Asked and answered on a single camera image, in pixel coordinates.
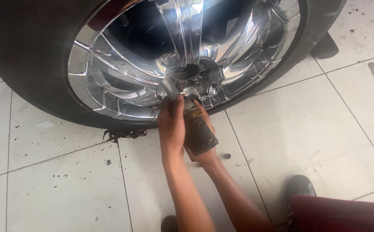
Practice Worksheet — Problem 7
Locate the person's left hand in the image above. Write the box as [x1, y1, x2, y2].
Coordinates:
[157, 94, 187, 159]

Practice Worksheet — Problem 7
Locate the person's right hand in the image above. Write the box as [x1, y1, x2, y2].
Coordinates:
[184, 100, 219, 165]

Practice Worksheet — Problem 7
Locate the silver metal socket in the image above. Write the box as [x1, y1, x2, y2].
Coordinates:
[160, 75, 183, 101]

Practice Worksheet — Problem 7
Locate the worn brown impact wrench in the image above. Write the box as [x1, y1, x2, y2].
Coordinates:
[183, 96, 219, 157]

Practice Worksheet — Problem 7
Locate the chrome alloy wheel rim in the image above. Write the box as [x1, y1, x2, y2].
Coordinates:
[67, 0, 301, 122]

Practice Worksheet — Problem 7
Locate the person's black left shoe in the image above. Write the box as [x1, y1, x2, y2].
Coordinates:
[160, 215, 179, 232]

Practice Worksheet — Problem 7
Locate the person's black shoe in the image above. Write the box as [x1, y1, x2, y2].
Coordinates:
[160, 215, 179, 232]
[285, 174, 317, 226]

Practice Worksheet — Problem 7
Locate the person's black right shoe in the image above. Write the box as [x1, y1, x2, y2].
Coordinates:
[285, 174, 317, 226]

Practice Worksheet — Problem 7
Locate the black rubber block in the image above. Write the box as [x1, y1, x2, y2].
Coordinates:
[309, 31, 340, 60]

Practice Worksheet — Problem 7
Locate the black rubber car tire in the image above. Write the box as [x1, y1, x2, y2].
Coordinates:
[0, 0, 347, 130]

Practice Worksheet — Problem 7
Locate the person's maroon trouser leg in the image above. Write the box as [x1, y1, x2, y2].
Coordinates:
[288, 195, 374, 232]

